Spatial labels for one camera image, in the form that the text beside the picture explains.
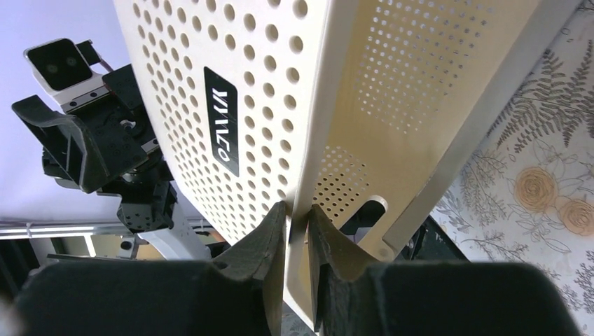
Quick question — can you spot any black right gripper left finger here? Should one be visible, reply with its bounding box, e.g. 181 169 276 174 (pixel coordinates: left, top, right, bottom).
13 202 286 335

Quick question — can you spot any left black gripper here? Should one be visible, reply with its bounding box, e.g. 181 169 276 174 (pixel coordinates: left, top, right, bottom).
11 64 177 233

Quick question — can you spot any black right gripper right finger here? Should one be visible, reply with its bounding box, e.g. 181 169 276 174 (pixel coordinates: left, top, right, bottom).
308 205 580 335

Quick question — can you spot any cream plastic basket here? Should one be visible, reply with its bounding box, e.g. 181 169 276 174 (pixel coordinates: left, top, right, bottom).
112 0 583 333

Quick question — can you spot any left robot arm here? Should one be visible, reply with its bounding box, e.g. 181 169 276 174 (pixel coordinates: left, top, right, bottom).
11 66 222 260

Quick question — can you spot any floral tablecloth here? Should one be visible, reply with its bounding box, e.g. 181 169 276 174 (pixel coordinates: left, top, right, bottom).
278 0 594 336

